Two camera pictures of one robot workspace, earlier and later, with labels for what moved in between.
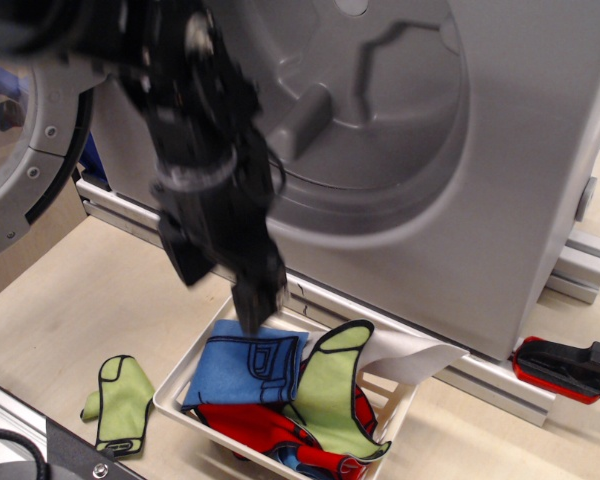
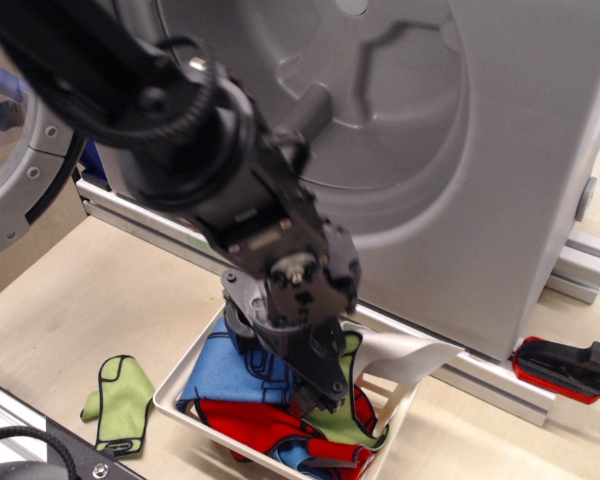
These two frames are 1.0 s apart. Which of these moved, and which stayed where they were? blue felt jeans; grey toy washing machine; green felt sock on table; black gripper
Moved: black gripper
Stayed: green felt sock on table; grey toy washing machine; blue felt jeans
